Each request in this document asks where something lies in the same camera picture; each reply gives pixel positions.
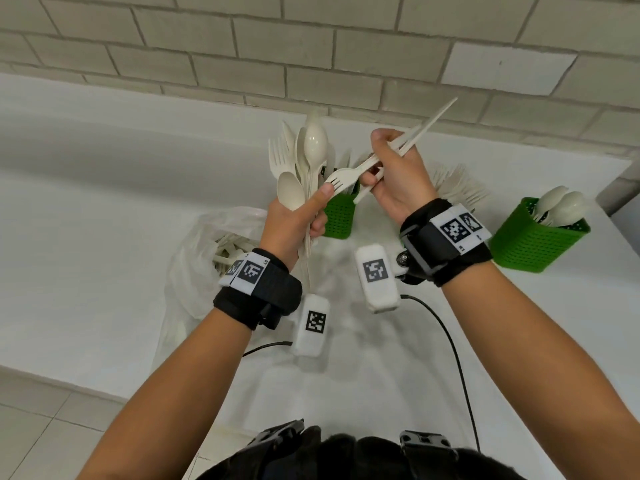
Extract person's left forearm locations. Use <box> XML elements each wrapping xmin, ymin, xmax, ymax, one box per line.
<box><xmin>75</xmin><ymin>307</ymin><xmax>253</xmax><ymax>480</ymax></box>

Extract black harness buckle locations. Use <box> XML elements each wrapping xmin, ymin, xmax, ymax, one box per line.
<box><xmin>399</xmin><ymin>430</ymin><xmax>459</xmax><ymax>463</ymax></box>
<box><xmin>245</xmin><ymin>418</ymin><xmax>305</xmax><ymax>451</ymax></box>

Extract bunch of white plastic forks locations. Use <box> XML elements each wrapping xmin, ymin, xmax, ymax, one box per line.
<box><xmin>429</xmin><ymin>164</ymin><xmax>490</xmax><ymax>208</ymax></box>

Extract black right camera cable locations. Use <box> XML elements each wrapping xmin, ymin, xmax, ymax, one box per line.
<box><xmin>399</xmin><ymin>294</ymin><xmax>482</xmax><ymax>453</ymax></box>

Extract person's right forearm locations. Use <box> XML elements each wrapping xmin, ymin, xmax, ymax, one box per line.
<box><xmin>441</xmin><ymin>262</ymin><xmax>640</xmax><ymax>480</ymax></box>

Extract bunch of white plastic spoons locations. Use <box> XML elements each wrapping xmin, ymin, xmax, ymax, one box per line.
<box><xmin>531</xmin><ymin>185</ymin><xmax>591</xmax><ymax>228</ymax></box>

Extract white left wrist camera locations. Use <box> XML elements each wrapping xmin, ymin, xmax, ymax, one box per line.
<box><xmin>289</xmin><ymin>293</ymin><xmax>331</xmax><ymax>358</ymax></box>

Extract person's right hand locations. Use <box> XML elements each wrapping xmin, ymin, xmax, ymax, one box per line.
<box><xmin>359</xmin><ymin>128</ymin><xmax>439</xmax><ymax>225</ymax></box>

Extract person's black clothing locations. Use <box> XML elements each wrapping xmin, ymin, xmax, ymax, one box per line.
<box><xmin>195</xmin><ymin>425</ymin><xmax>526</xmax><ymax>480</ymax></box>

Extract bunch of white plastic knives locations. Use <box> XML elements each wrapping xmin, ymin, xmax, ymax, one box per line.
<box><xmin>335</xmin><ymin>148</ymin><xmax>372</xmax><ymax>195</ymax></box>

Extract black left camera cable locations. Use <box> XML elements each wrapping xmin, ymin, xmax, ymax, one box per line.
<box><xmin>242</xmin><ymin>341</ymin><xmax>293</xmax><ymax>358</ymax></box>

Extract black left wrist band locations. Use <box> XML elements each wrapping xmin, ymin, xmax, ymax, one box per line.
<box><xmin>213</xmin><ymin>248</ymin><xmax>303</xmax><ymax>331</ymax></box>

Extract person's left hand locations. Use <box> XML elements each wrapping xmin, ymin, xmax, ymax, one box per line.
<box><xmin>258</xmin><ymin>183</ymin><xmax>336</xmax><ymax>271</ymax></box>

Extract white plastic fork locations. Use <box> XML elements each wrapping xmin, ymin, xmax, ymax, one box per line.
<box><xmin>352</xmin><ymin>123</ymin><xmax>425</xmax><ymax>205</ymax></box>
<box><xmin>323</xmin><ymin>97</ymin><xmax>459</xmax><ymax>193</ymax></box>

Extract black camera cable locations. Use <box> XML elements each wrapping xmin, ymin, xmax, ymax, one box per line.
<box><xmin>242</xmin><ymin>341</ymin><xmax>293</xmax><ymax>358</ymax></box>
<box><xmin>399</xmin><ymin>294</ymin><xmax>482</xmax><ymax>453</ymax></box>

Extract handful of white plastic cutlery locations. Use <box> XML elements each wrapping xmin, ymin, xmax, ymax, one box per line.
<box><xmin>268</xmin><ymin>109</ymin><xmax>337</xmax><ymax>291</ymax></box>

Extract clear plastic bag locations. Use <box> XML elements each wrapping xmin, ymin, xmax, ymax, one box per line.
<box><xmin>149</xmin><ymin>207</ymin><xmax>269</xmax><ymax>375</ymax></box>

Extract black wrist band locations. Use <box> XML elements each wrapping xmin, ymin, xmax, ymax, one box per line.
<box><xmin>398</xmin><ymin>198</ymin><xmax>493</xmax><ymax>288</ymax></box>
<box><xmin>213</xmin><ymin>248</ymin><xmax>303</xmax><ymax>331</ymax></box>

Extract black right wrist band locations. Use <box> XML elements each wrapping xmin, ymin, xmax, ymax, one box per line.
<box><xmin>398</xmin><ymin>198</ymin><xmax>493</xmax><ymax>288</ymax></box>

